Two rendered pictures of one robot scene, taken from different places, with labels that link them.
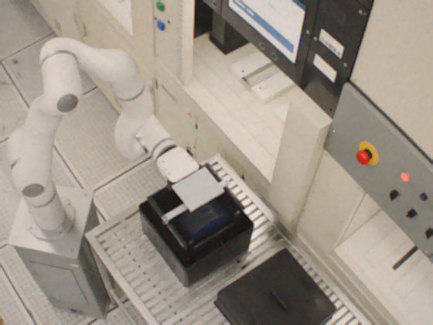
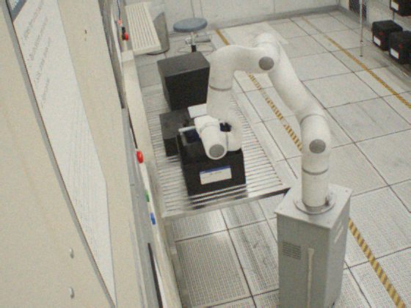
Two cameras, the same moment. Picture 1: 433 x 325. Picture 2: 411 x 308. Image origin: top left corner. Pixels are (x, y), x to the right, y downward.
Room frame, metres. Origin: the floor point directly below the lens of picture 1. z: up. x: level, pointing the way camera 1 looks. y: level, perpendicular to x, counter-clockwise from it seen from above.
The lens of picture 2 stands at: (2.45, 1.10, 2.15)
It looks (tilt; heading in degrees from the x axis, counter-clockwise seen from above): 34 degrees down; 214
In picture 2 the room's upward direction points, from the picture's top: 9 degrees counter-clockwise
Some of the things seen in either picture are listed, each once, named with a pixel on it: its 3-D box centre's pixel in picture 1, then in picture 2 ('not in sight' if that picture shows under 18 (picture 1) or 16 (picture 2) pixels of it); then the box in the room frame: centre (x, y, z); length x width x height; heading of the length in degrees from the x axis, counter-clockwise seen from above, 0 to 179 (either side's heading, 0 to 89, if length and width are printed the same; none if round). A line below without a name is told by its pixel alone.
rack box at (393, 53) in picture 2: not in sight; (404, 47); (-2.16, 0.56, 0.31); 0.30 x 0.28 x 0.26; 41
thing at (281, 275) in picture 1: (276, 305); (188, 126); (0.61, -0.24, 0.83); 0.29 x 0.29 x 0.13; 40
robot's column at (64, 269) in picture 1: (69, 258); (313, 257); (0.89, 0.57, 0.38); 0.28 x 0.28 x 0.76; 86
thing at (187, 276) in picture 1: (196, 227); (210, 158); (0.86, 0.04, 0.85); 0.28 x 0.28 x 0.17; 39
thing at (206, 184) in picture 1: (195, 211); (207, 139); (0.87, 0.04, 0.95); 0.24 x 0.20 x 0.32; 129
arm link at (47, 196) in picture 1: (30, 165); (315, 147); (0.92, 0.59, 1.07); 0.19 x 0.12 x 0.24; 23
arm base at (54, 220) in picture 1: (45, 205); (315, 183); (0.89, 0.57, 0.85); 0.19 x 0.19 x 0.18
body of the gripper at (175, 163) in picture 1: (176, 165); (207, 125); (0.95, 0.11, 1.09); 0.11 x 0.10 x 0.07; 39
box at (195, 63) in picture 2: not in sight; (186, 81); (0.23, -0.48, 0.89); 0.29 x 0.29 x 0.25; 44
